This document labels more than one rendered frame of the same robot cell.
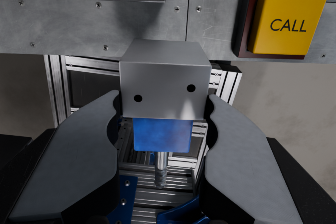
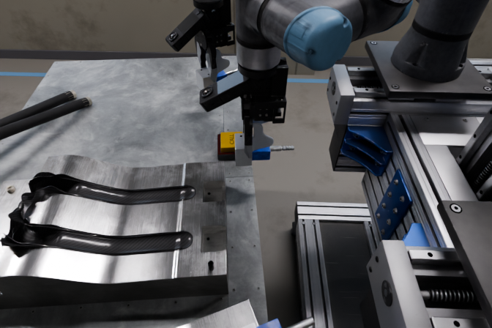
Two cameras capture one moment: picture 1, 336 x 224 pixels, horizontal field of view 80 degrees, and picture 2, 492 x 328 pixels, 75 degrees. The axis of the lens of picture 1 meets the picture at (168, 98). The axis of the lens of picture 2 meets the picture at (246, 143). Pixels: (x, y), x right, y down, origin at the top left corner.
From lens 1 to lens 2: 63 cm
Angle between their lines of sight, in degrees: 49
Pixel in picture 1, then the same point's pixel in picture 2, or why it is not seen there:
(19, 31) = (247, 251)
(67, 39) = (249, 228)
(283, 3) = (224, 142)
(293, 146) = not seen: hidden behind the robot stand
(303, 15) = (228, 136)
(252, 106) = (338, 192)
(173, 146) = not seen: hidden behind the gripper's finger
